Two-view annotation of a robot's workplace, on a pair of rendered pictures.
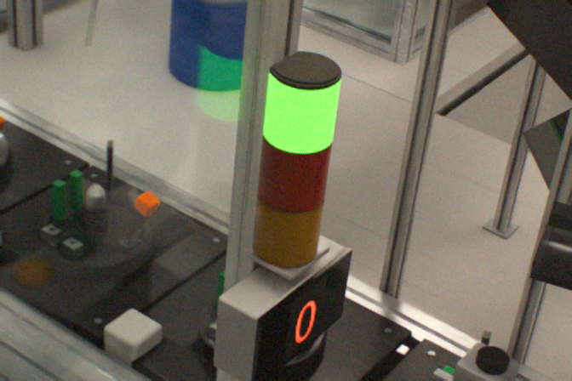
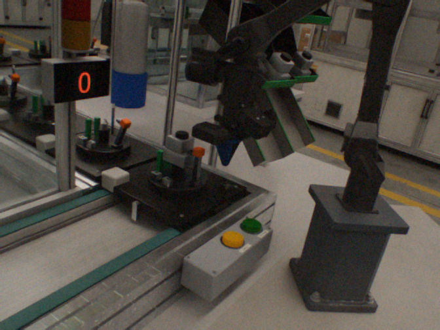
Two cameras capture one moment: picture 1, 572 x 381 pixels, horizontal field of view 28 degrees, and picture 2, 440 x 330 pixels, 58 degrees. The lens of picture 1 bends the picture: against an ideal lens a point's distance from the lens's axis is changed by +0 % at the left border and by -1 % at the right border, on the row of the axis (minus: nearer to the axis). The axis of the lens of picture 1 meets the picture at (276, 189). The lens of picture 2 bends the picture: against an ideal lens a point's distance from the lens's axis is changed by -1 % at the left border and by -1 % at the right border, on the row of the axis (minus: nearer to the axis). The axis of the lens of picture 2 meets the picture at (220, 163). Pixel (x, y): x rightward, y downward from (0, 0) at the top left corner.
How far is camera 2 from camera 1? 0.48 m
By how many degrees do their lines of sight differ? 10
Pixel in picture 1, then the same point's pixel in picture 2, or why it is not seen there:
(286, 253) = (71, 41)
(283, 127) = not seen: outside the picture
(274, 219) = (65, 24)
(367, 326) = (149, 150)
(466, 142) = not seen: hidden behind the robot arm
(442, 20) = (179, 23)
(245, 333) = (50, 73)
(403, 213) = (168, 110)
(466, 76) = not seen: hidden behind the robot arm
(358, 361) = (141, 157)
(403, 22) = (200, 92)
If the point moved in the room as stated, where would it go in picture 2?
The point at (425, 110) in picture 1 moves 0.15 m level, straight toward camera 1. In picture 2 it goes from (174, 63) to (157, 73)
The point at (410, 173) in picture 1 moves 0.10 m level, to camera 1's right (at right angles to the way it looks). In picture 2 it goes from (170, 92) to (205, 97)
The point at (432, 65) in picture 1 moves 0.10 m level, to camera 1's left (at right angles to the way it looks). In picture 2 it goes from (176, 44) to (139, 38)
